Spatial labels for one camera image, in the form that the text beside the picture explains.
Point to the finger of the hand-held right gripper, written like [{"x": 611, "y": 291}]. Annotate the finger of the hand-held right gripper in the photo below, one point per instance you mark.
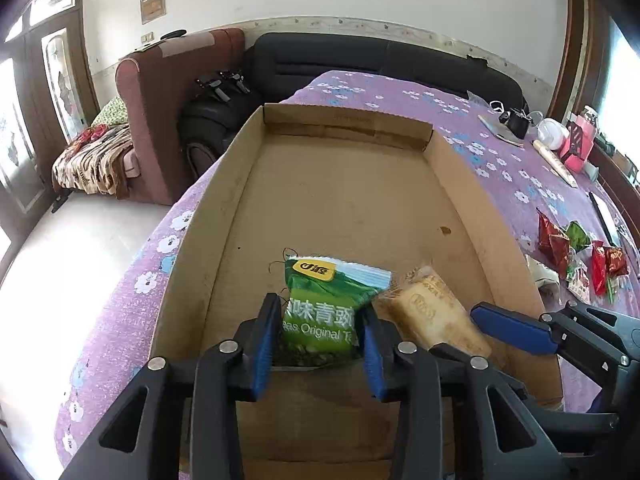
[
  {"x": 575, "y": 417},
  {"x": 515, "y": 330}
]

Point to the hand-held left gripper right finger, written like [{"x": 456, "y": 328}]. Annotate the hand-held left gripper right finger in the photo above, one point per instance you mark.
[{"x": 372, "y": 360}]

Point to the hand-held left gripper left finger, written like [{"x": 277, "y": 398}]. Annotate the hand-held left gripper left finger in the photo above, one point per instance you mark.
[{"x": 264, "y": 350}]

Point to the large green pea snack packet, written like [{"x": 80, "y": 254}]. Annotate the large green pea snack packet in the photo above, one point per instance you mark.
[{"x": 320, "y": 300}]

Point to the tan biscuit packet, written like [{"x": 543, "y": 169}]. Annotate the tan biscuit packet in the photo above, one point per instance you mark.
[{"x": 430, "y": 310}]

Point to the large red snack packet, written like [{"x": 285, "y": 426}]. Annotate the large red snack packet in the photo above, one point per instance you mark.
[{"x": 552, "y": 242}]

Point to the small green snack packet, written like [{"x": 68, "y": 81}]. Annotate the small green snack packet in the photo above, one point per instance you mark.
[{"x": 577, "y": 236}]

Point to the shallow cardboard box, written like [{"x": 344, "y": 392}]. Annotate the shallow cardboard box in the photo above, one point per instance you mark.
[{"x": 340, "y": 200}]

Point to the thin green snack stick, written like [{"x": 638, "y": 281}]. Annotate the thin green snack stick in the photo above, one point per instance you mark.
[{"x": 610, "y": 290}]

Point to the purple floral blanket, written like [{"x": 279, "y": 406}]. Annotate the purple floral blanket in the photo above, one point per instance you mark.
[{"x": 110, "y": 340}]

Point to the wooden side cabinet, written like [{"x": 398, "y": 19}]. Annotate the wooden side cabinet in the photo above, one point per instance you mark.
[{"x": 625, "y": 180}]

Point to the pink box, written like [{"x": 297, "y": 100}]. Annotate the pink box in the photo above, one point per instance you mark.
[{"x": 577, "y": 147}]

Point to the white round container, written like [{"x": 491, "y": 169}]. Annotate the white round container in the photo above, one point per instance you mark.
[{"x": 552, "y": 134}]

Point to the paper booklet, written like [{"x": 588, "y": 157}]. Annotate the paper booklet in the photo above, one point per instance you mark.
[{"x": 492, "y": 127}]

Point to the black pouch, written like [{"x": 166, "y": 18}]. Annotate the black pouch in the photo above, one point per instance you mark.
[{"x": 517, "y": 124}]

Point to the glass jar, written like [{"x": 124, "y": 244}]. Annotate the glass jar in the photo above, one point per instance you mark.
[{"x": 591, "y": 112}]

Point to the clear plastic bag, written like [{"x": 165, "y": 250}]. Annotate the clear plastic bag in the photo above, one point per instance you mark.
[{"x": 477, "y": 96}]

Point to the black slipper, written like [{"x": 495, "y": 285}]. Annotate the black slipper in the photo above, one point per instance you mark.
[{"x": 59, "y": 204}]

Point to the brown patterned blanket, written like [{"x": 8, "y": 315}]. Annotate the brown patterned blanket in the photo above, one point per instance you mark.
[{"x": 90, "y": 160}]

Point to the brown fabric armchair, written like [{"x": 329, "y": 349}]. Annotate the brown fabric armchair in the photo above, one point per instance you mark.
[{"x": 150, "y": 110}]

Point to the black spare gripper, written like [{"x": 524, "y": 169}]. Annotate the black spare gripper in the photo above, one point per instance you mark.
[
  {"x": 212, "y": 87},
  {"x": 237, "y": 81}
]

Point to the red patterned cloth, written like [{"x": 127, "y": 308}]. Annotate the red patterned cloth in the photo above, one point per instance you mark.
[{"x": 95, "y": 135}]

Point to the green floral pillow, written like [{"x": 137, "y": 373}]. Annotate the green floral pillow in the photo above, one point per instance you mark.
[{"x": 111, "y": 111}]

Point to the black leather sofa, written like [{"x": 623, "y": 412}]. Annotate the black leather sofa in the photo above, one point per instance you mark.
[{"x": 310, "y": 60}]

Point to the wooden glass door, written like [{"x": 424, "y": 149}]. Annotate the wooden glass door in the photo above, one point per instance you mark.
[{"x": 35, "y": 110}]

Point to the wooden window frame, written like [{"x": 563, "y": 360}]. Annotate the wooden window frame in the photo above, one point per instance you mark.
[{"x": 575, "y": 60}]

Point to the wooden wall plaque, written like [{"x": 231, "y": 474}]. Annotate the wooden wall plaque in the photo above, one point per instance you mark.
[{"x": 152, "y": 6}]

